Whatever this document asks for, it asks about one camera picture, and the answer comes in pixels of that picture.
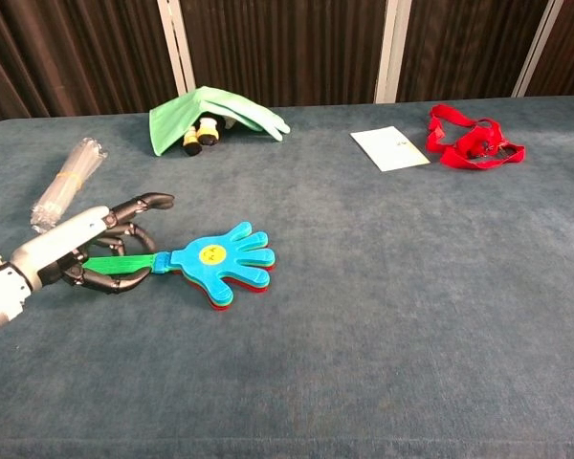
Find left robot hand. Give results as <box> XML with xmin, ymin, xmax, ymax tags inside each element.
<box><xmin>9</xmin><ymin>191</ymin><xmax>176</xmax><ymax>295</ymax></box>

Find blue hand-shaped clapper toy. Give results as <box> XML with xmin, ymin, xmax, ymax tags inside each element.
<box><xmin>80</xmin><ymin>221</ymin><xmax>276</xmax><ymax>312</ymax></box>

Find bundle of clear plastic straws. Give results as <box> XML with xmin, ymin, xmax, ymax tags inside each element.
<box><xmin>30</xmin><ymin>137</ymin><xmax>109</xmax><ymax>234</ymax></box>

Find two small dark bottles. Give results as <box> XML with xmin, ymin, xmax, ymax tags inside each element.
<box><xmin>182</xmin><ymin>116</ymin><xmax>226</xmax><ymax>157</ymax></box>

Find green rubber gloves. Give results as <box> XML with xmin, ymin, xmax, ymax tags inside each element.
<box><xmin>148</xmin><ymin>85</ymin><xmax>292</xmax><ymax>157</ymax></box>

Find white card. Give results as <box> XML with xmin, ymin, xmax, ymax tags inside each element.
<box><xmin>349</xmin><ymin>125</ymin><xmax>431</xmax><ymax>172</ymax></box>

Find red lanyard strap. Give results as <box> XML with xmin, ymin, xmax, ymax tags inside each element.
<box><xmin>425</xmin><ymin>103</ymin><xmax>526</xmax><ymax>169</ymax></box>

